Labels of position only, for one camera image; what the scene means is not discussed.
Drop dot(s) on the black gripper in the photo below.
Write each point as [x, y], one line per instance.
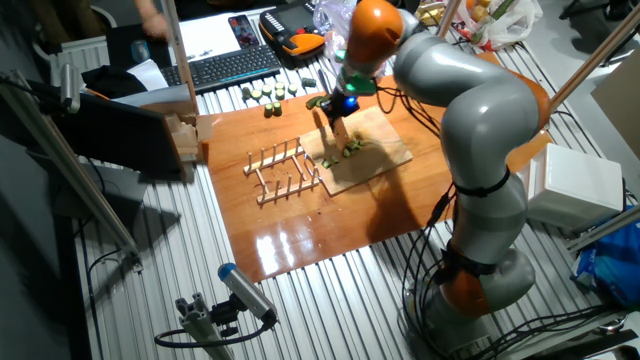
[344, 105]

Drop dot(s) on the steel cleaver knife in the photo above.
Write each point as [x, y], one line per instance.
[341, 134]

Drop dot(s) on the silver orange robot arm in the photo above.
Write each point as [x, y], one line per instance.
[480, 115]

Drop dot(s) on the person right forearm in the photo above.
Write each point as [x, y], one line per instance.
[144, 7]

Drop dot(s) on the long cucumber piece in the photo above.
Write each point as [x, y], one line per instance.
[312, 102]

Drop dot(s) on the dark green cucumber end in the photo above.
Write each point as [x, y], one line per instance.
[309, 82]

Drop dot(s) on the thin cucumber slice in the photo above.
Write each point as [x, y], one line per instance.
[334, 160]
[326, 163]

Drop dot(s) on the person right hand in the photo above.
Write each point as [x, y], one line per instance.
[156, 25]

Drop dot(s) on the wooden cutting board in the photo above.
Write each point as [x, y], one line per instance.
[385, 150]

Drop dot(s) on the wooden peg dish rack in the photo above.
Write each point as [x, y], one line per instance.
[272, 162]

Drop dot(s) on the orange black teach pendant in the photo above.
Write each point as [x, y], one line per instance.
[292, 32]

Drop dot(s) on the clear plastic bag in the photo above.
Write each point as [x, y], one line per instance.
[332, 20]

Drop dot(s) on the black keyboard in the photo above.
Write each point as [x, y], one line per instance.
[225, 67]

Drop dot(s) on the black smartphone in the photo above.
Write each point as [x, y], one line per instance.
[244, 31]

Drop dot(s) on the black round object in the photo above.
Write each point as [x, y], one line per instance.
[412, 5]

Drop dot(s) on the yellow packet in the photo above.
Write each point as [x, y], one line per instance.
[430, 14]

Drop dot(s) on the white paper sheet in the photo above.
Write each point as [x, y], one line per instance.
[210, 35]

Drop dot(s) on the white bag with fruit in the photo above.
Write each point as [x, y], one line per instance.
[510, 25]

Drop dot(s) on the computer mouse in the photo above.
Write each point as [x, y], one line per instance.
[140, 51]

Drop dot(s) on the black monitor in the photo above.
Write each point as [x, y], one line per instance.
[115, 135]

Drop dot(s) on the black mouse pad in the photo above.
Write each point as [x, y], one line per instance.
[117, 47]

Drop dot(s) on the black cloth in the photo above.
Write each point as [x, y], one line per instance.
[107, 81]

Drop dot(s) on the white drawer cabinet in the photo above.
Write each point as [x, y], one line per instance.
[575, 185]

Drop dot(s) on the brown cardboard box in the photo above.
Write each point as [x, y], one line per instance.
[620, 100]

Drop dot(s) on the blue plastic bag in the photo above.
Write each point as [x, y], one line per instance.
[615, 265]

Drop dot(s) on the metal frame post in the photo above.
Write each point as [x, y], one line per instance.
[179, 50]
[595, 59]
[447, 20]

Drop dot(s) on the silver camera with blue end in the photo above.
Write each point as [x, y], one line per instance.
[247, 292]

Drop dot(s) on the aluminium camera bracket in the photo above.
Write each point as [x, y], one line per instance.
[200, 325]

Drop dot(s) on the silver depth camera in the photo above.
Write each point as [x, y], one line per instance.
[70, 87]

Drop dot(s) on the long aluminium frame bar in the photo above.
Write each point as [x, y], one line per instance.
[65, 165]

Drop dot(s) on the short aluminium frame bar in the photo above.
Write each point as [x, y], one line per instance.
[605, 227]

